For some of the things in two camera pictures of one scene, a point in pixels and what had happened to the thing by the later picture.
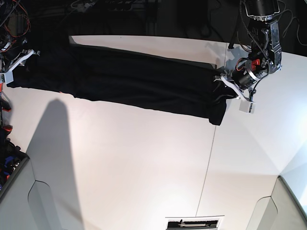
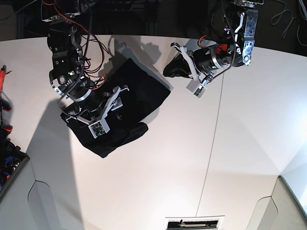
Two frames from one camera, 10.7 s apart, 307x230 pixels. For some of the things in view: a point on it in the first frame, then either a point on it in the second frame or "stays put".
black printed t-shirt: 183,86 → 145,91
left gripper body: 6,65 → 110,103
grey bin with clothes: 12,159 stays put
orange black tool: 5,105 stays put
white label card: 195,223 stays put
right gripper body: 243,76 → 205,60
